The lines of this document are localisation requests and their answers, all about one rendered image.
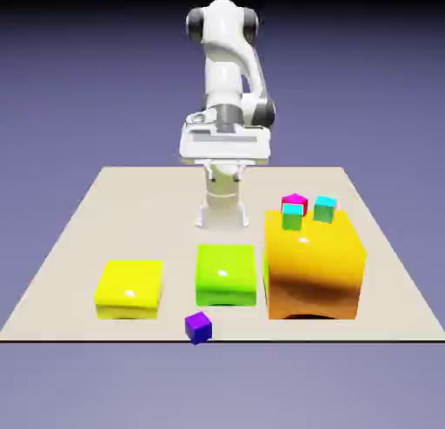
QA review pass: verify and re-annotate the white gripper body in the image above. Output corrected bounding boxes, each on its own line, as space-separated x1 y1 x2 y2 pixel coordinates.
178 122 272 167

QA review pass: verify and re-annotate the small magenta cube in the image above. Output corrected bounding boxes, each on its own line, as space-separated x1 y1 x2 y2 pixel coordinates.
280 192 309 218

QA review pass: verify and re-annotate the small green cube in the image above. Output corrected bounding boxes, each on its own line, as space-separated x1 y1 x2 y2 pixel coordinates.
281 202 304 233
312 195 339 226

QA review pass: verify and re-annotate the small purple cube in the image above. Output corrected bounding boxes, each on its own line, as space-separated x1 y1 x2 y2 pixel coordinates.
183 310 214 346

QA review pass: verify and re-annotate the large green box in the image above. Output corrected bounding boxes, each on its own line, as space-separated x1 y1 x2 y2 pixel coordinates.
195 243 258 307

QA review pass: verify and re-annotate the large orange box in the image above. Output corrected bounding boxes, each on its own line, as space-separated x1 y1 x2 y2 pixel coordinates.
262 208 369 321

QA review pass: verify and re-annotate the large yellow box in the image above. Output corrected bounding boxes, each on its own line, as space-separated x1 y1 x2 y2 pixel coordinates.
93 259 165 321

